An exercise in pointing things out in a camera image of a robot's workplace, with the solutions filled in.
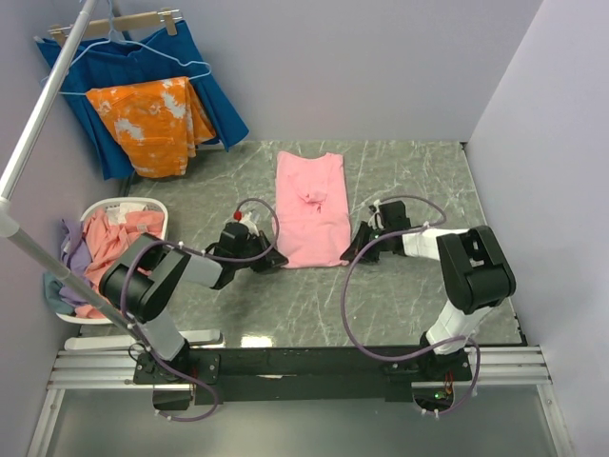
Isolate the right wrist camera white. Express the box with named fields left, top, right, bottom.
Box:
left=368, top=201, right=384, bottom=230

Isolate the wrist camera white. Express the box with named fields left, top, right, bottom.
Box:
left=233, top=210, right=260, bottom=236
left=368, top=201, right=384, bottom=230

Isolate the silver clothes rack pole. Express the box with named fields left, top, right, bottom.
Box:
left=1, top=0, right=140, bottom=340

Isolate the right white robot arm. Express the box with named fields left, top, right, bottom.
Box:
left=341, top=197, right=517, bottom=380

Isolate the pink t-shirt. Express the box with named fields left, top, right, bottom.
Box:
left=275, top=151, right=351, bottom=269

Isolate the blue pleated skirt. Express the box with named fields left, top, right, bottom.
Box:
left=62, top=21, right=249, bottom=180

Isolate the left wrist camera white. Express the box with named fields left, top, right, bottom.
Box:
left=233, top=210, right=260, bottom=236

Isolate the lavender garment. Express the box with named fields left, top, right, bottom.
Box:
left=59, top=219, right=92, bottom=318

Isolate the grey blue garment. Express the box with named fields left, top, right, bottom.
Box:
left=43, top=272, right=75, bottom=316

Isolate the light blue wire hanger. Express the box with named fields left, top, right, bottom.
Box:
left=39, top=0, right=212, bottom=96

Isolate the salmon orange t-shirt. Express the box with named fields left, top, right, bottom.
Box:
left=83, top=209, right=165, bottom=292

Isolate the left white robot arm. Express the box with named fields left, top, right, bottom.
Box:
left=99, top=222, right=288, bottom=383

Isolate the orange tie-dye cloth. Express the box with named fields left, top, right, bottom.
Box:
left=86, top=76, right=216, bottom=178

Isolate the white laundry basket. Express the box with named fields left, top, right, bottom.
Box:
left=55, top=197, right=168, bottom=326

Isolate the black base beam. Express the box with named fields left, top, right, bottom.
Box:
left=132, top=346, right=472, bottom=410

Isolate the wooden clip hanger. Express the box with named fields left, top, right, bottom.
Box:
left=49, top=9, right=184, bottom=46

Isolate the aluminium rail frame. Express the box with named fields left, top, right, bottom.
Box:
left=27, top=347, right=576, bottom=456

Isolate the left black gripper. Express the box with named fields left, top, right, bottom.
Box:
left=233, top=230, right=288, bottom=273

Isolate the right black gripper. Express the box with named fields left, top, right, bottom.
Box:
left=342, top=222, right=391, bottom=264

